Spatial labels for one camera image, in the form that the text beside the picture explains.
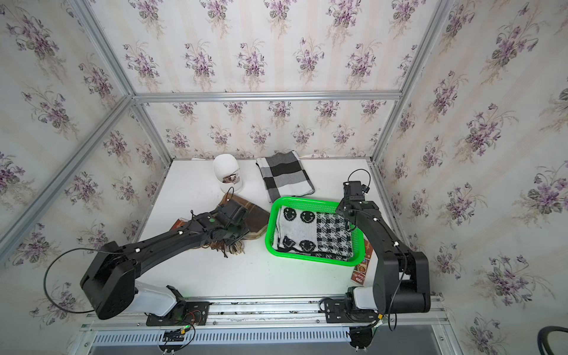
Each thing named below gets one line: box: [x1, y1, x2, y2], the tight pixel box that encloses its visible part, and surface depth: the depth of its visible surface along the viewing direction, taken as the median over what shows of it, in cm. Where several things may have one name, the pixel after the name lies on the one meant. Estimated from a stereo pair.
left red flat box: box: [170, 218, 186, 231], surface depth 96 cm
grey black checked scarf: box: [255, 150, 316, 203], surface depth 113 cm
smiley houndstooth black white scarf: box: [272, 205, 354, 262], surface depth 88 cm
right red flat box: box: [350, 238, 374, 286], surface depth 83 cm
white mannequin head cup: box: [213, 153, 244, 194], surface depth 101 cm
